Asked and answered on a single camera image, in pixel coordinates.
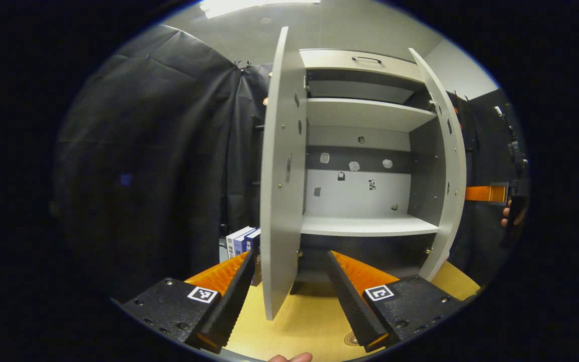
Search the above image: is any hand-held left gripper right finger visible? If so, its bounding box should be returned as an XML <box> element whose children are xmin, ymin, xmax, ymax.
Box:
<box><xmin>326</xmin><ymin>250</ymin><xmax>468</xmax><ymax>352</ymax></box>

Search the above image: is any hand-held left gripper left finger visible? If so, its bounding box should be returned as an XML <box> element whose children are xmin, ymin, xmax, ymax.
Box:
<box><xmin>119</xmin><ymin>250</ymin><xmax>259</xmax><ymax>352</ymax></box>

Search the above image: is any white cabinet door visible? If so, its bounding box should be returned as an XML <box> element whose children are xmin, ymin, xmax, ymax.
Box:
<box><xmin>409</xmin><ymin>48</ymin><xmax>467</xmax><ymax>281</ymax></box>
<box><xmin>260</xmin><ymin>27</ymin><xmax>306</xmax><ymax>321</ymax></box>

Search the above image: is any white cabinet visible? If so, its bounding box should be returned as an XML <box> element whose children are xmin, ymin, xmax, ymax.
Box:
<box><xmin>297</xmin><ymin>49</ymin><xmax>443</xmax><ymax>297</ymax></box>

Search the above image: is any white cabinet drawer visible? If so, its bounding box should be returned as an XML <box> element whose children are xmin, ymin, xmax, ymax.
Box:
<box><xmin>300</xmin><ymin>49</ymin><xmax>426</xmax><ymax>83</ymax></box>

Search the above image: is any ceiling light panel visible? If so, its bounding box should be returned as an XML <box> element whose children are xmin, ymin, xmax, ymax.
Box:
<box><xmin>199</xmin><ymin>0</ymin><xmax>321</xmax><ymax>20</ymax></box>

